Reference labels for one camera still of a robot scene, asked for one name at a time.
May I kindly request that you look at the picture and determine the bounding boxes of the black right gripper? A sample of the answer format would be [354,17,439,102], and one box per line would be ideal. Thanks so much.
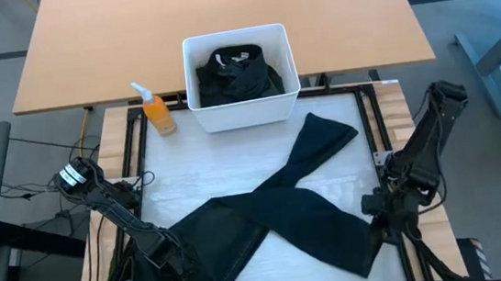
[359,183,423,249]

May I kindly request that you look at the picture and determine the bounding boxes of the dark blue denim jeans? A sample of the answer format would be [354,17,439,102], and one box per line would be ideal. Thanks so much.
[110,106,392,281]

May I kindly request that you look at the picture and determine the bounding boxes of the dark zippered trousers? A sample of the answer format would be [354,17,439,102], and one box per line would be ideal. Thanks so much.
[193,39,287,109]

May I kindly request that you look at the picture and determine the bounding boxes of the white plastic laundry basket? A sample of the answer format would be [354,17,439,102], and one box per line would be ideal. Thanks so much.
[179,21,306,136]

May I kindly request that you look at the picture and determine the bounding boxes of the black hazard-striped box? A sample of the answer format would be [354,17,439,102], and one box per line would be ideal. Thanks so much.
[455,235,495,281]

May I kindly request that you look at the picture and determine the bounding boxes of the orange spray bottle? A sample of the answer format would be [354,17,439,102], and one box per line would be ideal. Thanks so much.
[128,77,179,140]

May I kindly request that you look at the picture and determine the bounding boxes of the grey metal desk leg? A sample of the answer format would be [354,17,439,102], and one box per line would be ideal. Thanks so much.
[451,8,501,122]

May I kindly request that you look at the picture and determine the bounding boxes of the light brown wooden desk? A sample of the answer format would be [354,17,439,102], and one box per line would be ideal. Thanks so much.
[1,0,438,118]

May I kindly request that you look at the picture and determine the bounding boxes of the yellow cable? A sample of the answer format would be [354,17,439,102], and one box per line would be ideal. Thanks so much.
[74,107,96,165]

